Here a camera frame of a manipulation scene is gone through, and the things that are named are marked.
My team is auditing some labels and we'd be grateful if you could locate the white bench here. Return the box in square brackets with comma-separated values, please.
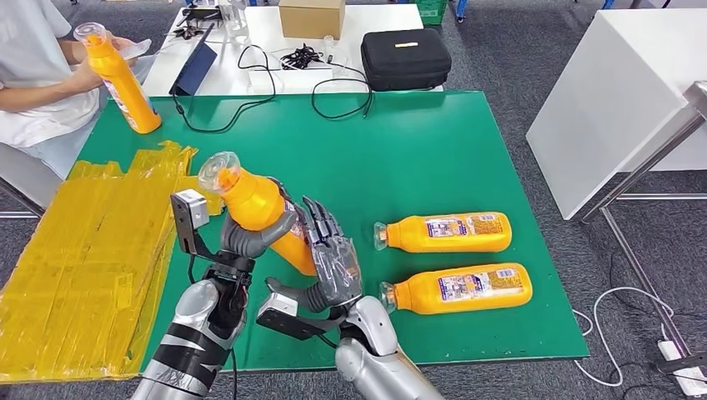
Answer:
[0, 140, 68, 220]

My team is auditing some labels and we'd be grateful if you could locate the long black cable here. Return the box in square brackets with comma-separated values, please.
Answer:
[169, 43, 278, 135]

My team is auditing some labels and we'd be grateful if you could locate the cardboard box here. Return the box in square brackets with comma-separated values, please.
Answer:
[278, 0, 346, 40]

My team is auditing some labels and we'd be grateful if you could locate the person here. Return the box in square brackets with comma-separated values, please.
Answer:
[0, 0, 157, 181]

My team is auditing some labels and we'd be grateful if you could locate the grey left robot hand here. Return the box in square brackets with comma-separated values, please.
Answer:
[219, 176, 303, 261]

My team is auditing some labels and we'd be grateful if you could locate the black zip case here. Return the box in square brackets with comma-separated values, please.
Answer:
[359, 27, 453, 93]

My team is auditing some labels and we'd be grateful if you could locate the orange plastic bottle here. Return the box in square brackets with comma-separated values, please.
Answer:
[73, 22, 163, 135]
[198, 152, 318, 278]
[379, 262, 534, 316]
[374, 212, 513, 254]

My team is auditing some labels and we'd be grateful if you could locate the black cable bundle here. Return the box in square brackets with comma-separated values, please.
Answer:
[278, 43, 325, 71]

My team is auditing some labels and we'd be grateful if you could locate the metal frame stand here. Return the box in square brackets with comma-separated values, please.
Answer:
[579, 79, 707, 377]

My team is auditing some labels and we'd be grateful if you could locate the person's hand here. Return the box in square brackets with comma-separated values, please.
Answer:
[108, 34, 138, 68]
[72, 57, 108, 93]

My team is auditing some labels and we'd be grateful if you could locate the white floor cable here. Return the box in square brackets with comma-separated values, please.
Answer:
[571, 286, 678, 388]

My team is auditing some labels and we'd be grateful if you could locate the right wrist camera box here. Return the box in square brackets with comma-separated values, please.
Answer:
[255, 292, 338, 342]

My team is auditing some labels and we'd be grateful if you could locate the dark blue tablet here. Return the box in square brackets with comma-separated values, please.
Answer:
[168, 22, 218, 98]

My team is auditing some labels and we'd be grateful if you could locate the green table board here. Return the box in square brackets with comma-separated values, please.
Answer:
[77, 90, 592, 375]

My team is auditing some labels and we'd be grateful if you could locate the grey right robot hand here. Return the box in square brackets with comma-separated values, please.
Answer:
[264, 196, 364, 313]

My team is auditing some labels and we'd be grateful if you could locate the clear glass container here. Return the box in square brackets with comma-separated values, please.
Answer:
[218, 0, 251, 41]

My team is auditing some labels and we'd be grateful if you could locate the white cabinet table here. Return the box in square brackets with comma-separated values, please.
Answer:
[525, 6, 707, 221]

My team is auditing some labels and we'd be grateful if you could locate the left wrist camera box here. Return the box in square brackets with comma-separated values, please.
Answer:
[169, 189, 211, 256]

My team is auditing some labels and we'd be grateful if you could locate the looped black cable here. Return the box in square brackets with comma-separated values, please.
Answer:
[310, 60, 374, 121]

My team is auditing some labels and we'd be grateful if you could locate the green crate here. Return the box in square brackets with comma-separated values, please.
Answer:
[415, 0, 448, 26]

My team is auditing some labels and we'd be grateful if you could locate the black tool pile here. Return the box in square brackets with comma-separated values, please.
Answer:
[175, 5, 225, 41]

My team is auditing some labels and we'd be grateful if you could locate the white power strip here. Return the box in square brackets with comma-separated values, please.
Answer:
[657, 339, 707, 398]

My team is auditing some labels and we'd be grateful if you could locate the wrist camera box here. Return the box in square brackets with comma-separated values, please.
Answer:
[169, 189, 211, 256]
[255, 292, 338, 342]

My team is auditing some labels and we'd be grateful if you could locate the yellow taped sheet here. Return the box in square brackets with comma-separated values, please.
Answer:
[0, 140, 228, 386]

